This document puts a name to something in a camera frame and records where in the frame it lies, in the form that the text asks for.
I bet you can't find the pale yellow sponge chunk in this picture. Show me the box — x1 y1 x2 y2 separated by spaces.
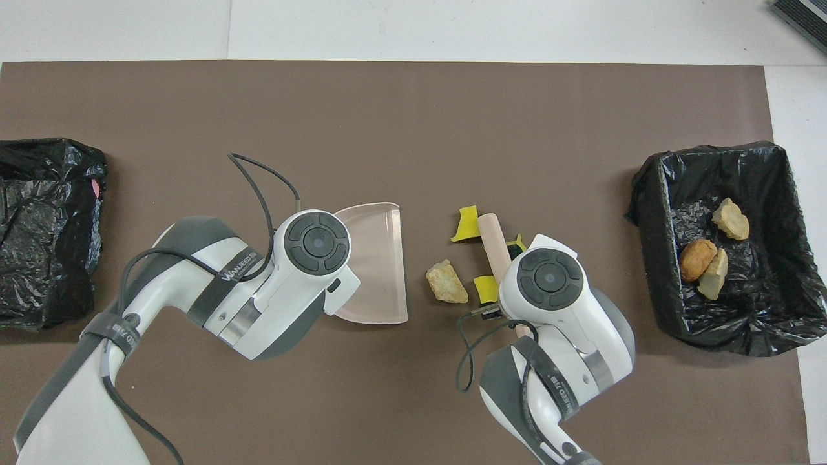
711 198 751 241
425 259 470 305
697 248 729 301

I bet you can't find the black bag bin, pink spot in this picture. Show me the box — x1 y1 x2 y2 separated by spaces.
0 138 109 331

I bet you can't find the small yellow green sponge piece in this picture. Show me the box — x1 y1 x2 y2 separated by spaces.
450 205 480 243

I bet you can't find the orange-brown oval sponge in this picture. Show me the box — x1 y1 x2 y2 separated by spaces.
679 239 718 282

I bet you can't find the plain yellow sponge piece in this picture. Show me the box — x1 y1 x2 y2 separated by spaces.
473 274 499 304

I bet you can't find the beige hand brush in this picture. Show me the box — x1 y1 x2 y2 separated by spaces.
477 212 532 338

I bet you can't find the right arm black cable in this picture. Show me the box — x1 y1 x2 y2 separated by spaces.
455 307 538 393

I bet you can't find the beige plastic dustpan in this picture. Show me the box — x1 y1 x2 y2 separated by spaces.
333 201 409 325

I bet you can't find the dark ribbed device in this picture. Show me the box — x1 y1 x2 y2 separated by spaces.
772 0 827 56

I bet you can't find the black bag lined bin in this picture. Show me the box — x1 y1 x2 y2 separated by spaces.
624 141 827 358

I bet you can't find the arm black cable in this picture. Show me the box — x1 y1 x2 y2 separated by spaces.
455 307 538 393
99 152 302 465

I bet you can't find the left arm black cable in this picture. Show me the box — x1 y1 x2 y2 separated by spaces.
99 152 302 465

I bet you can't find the brown table mat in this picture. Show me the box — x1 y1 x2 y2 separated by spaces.
0 61 811 465

